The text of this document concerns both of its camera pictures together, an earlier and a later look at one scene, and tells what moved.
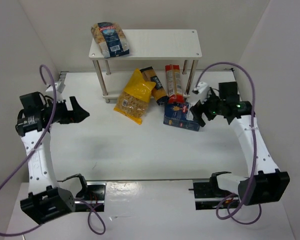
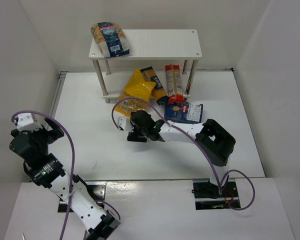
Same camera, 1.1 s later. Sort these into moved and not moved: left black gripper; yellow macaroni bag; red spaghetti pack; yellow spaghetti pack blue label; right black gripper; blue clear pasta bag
Moved: right black gripper; left black gripper
Not moved: yellow spaghetti pack blue label; blue clear pasta bag; red spaghetti pack; yellow macaroni bag
